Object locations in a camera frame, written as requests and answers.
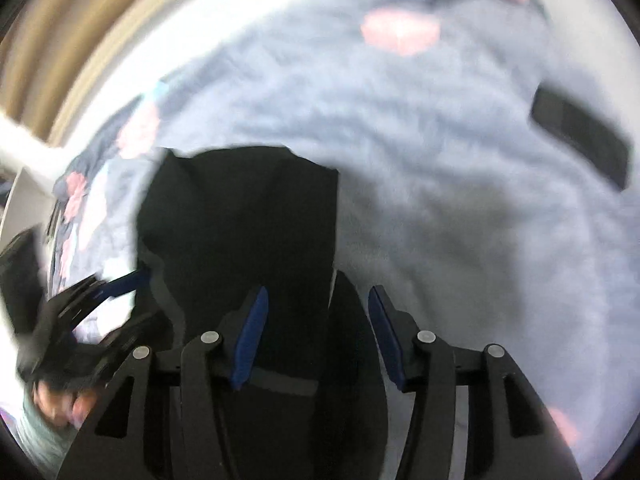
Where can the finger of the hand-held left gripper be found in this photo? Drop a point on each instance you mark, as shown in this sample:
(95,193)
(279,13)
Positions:
(140,330)
(125,282)

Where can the grey floral blanket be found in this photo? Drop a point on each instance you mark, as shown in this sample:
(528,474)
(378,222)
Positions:
(425,185)

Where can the person's left hand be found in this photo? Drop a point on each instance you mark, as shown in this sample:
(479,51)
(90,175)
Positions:
(60,402)

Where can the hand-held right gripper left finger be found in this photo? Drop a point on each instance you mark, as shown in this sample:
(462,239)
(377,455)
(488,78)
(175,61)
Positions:
(250,330)

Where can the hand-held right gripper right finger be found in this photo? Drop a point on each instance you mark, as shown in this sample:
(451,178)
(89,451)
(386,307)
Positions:
(387,340)

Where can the white bedside cabinet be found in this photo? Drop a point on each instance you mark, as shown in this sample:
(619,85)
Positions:
(22,150)

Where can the black hooded jacket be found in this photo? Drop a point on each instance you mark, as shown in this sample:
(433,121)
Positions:
(240,220)

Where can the black phone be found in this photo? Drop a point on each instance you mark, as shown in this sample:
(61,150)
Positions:
(580,135)

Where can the person's left forearm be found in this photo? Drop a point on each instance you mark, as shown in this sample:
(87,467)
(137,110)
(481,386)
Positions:
(40,445)

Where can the wooden headboard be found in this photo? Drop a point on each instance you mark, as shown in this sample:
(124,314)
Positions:
(65,45)

